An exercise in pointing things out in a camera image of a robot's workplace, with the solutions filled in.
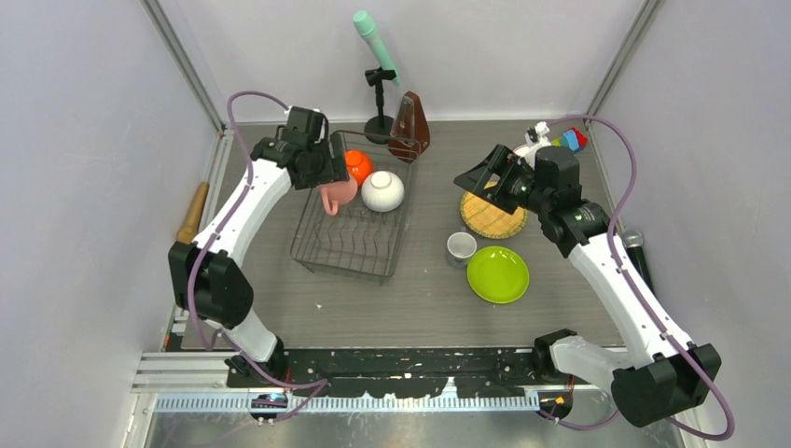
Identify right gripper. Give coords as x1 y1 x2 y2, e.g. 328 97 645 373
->
454 144 551 216

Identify pink mug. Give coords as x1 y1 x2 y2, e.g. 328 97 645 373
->
318 177 358 216

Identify orange bowl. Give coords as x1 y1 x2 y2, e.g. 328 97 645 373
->
344 150 375 188

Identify woven bamboo plate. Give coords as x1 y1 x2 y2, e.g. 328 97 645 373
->
460 192 528 240

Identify white bowl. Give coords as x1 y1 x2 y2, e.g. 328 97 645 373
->
360 170 406 213

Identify black wire dish rack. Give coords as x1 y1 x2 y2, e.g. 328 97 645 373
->
290 131 420 284

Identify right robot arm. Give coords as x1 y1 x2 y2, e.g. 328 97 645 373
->
453 145 722 427

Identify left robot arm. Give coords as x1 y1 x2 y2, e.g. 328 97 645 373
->
168 106 349 386

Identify white printed round plate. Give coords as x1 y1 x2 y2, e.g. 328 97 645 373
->
513 143 546 167

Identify black microphone stand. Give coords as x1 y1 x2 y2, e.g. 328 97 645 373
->
364 67 396 145

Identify small grey patterned mug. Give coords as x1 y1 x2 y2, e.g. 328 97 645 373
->
446 231 478 267

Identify brown metronome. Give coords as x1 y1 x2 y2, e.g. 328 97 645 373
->
387 91 431 163

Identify colourful toy blocks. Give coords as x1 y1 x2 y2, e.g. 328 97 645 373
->
551 127 589 153

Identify lime green plate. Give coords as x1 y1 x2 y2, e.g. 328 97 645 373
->
466 245 531 304

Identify mint green microphone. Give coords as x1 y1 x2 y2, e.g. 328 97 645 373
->
352 9 400 86

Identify wooden rolling pin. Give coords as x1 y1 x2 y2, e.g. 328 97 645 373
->
175 182 210 244

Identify black handheld microphone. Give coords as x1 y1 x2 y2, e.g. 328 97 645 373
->
620 231 655 292

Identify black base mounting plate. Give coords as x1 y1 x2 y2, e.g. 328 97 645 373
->
225 347 576 418

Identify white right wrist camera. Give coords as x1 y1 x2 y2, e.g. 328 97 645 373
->
525 121 551 148

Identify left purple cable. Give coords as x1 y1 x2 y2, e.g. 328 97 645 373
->
185 91 328 410

